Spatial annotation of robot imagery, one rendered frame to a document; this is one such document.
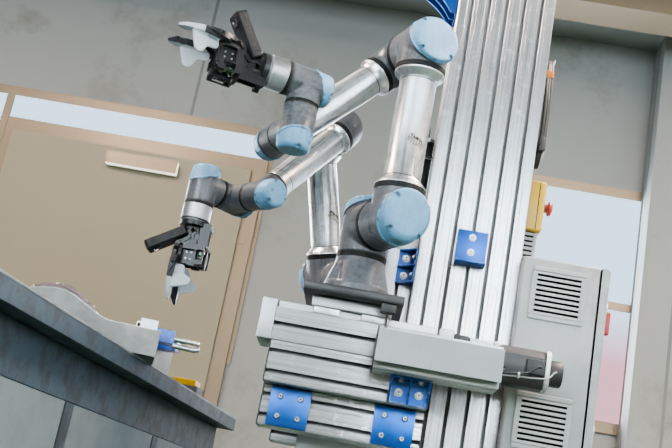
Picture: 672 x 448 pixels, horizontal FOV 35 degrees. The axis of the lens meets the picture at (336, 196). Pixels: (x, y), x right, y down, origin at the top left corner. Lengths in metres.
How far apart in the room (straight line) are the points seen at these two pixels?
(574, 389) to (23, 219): 3.38
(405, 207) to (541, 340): 0.49
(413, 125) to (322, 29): 3.18
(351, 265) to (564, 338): 0.53
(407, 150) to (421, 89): 0.15
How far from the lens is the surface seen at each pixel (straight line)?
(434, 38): 2.44
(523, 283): 2.55
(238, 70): 2.23
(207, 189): 2.73
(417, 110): 2.39
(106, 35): 5.63
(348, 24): 5.53
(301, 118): 2.26
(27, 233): 5.30
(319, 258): 2.99
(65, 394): 2.04
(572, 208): 5.27
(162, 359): 2.68
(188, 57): 2.29
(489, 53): 2.78
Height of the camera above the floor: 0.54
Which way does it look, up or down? 17 degrees up
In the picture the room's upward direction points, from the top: 11 degrees clockwise
